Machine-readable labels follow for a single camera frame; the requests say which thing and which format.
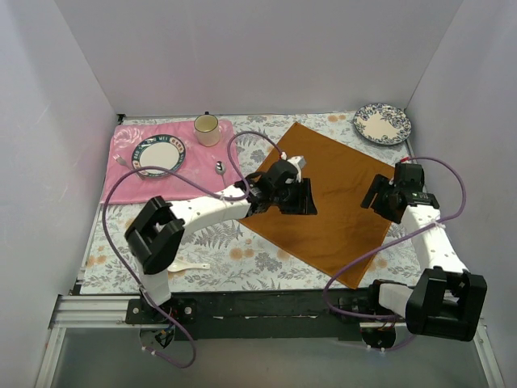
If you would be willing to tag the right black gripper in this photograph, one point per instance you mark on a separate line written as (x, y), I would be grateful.
(380, 196)

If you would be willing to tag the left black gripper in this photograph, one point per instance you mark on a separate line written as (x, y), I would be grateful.
(301, 198)

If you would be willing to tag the aluminium frame rail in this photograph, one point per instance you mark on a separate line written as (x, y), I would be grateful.
(72, 312)

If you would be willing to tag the brown satin napkin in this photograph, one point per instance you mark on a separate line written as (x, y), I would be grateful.
(340, 178)

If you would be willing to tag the metal spoon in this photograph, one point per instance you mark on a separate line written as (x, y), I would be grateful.
(220, 170)

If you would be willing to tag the floral tablecloth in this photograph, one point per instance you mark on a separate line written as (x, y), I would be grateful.
(240, 259)

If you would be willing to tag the white ceramic soup spoon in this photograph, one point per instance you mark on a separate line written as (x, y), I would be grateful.
(180, 265)

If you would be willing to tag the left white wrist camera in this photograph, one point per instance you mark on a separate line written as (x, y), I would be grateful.
(297, 161)

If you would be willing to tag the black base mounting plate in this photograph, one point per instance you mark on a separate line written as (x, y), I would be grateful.
(274, 314)

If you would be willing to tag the metal fork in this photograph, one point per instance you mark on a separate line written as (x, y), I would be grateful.
(121, 161)

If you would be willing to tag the cream enamel mug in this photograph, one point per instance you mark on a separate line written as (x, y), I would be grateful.
(207, 131)

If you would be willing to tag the pink floral placemat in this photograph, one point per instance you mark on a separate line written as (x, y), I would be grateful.
(198, 167)

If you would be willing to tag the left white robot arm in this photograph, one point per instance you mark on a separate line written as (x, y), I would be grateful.
(155, 235)

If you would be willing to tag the green rimmed white plate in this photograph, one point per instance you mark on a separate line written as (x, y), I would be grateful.
(162, 150)

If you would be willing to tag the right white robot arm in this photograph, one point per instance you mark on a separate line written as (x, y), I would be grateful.
(447, 300)

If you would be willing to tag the blue floral plate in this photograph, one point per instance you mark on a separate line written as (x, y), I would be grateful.
(382, 124)

